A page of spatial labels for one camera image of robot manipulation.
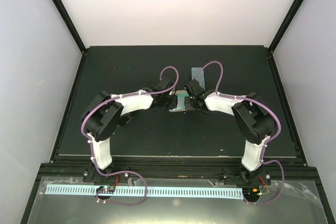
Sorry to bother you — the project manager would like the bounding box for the grey fuzzy glasses case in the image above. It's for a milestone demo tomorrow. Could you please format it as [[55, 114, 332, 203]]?
[[169, 90, 189, 112]]

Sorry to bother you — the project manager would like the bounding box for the blue fuzzy glasses case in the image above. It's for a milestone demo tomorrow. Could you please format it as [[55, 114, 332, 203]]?
[[191, 67, 205, 89]]

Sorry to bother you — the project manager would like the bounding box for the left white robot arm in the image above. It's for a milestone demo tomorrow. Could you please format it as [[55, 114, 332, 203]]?
[[80, 78, 177, 182]]

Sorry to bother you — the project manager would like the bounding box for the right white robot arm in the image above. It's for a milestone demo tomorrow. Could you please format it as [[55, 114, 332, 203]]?
[[184, 80, 281, 184]]

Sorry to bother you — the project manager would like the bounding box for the left green circuit board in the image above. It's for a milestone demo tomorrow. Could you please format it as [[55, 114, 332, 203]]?
[[96, 185, 116, 194]]

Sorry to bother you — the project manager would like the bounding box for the right small circuit board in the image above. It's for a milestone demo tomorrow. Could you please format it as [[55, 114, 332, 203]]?
[[243, 188, 263, 197]]

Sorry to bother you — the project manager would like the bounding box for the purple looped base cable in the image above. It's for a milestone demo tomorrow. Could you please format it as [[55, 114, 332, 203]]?
[[95, 170, 150, 206]]

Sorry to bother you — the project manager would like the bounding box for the white slotted cable duct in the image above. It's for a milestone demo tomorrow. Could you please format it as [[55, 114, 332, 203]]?
[[45, 185, 244, 200]]

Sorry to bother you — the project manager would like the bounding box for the right black frame post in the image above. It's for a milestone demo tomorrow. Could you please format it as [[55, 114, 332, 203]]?
[[268, 0, 304, 54]]

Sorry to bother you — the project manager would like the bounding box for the black frame post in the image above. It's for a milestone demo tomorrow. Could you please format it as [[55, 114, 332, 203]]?
[[52, 0, 87, 54], [268, 0, 304, 54]]

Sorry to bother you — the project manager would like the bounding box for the left black frame post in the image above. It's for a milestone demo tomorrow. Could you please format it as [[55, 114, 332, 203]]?
[[52, 0, 87, 54]]

